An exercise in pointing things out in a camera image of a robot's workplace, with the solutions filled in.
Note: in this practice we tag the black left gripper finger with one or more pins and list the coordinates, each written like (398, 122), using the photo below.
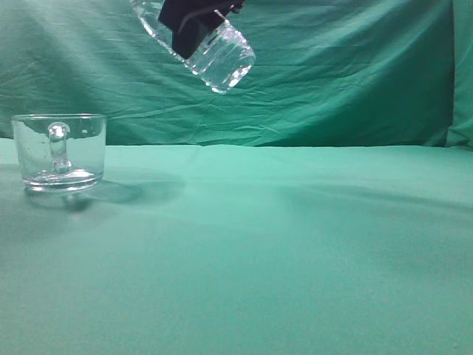
(191, 21)

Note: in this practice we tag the clear plastic water bottle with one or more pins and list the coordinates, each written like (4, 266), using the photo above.
(221, 61)

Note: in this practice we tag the green backdrop cloth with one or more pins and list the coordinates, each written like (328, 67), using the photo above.
(327, 73)

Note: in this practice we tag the clear glass mug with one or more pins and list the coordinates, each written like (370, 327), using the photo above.
(60, 152)

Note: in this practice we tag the green tablecloth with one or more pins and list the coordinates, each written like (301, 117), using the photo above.
(239, 250)

